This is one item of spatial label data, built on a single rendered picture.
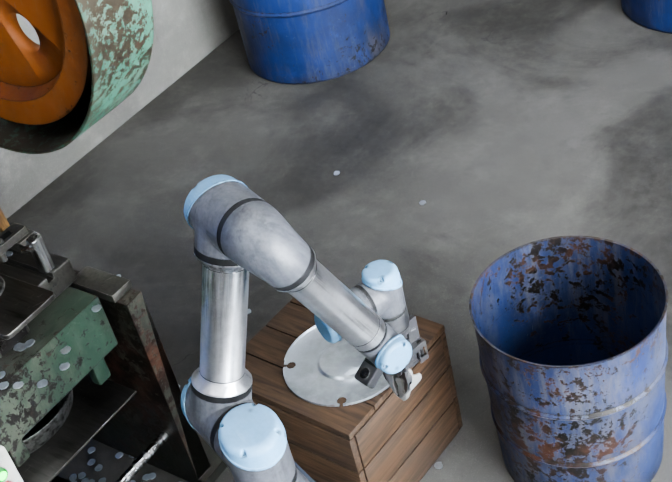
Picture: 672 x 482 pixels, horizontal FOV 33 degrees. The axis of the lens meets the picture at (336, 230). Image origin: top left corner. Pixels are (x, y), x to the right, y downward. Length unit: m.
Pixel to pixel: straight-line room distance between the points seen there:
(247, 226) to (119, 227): 2.06
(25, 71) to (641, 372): 1.45
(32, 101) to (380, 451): 1.08
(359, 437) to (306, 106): 1.99
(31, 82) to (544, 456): 1.38
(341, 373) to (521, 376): 0.43
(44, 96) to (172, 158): 1.75
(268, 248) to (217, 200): 0.14
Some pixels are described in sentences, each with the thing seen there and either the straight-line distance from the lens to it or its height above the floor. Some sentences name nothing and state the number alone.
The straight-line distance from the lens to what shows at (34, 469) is 2.75.
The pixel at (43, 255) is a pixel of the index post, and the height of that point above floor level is 0.75.
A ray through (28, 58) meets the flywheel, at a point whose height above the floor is 1.13.
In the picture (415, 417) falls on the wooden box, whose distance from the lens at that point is 2.70.
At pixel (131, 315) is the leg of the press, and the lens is 2.57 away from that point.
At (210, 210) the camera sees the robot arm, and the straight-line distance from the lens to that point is 1.96.
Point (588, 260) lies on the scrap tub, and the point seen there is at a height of 0.41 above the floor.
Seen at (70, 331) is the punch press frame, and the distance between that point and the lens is 2.54.
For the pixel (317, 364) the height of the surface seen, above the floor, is 0.35.
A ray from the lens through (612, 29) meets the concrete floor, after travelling 4.43.
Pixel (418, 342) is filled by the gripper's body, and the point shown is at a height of 0.50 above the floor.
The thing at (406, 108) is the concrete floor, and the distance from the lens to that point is 4.13.
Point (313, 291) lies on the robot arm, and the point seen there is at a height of 0.90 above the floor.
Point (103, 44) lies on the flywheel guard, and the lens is 2.23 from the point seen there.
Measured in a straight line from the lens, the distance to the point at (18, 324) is 2.36.
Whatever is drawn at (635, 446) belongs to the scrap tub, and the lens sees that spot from 2.62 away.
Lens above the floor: 2.15
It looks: 37 degrees down
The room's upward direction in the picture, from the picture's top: 14 degrees counter-clockwise
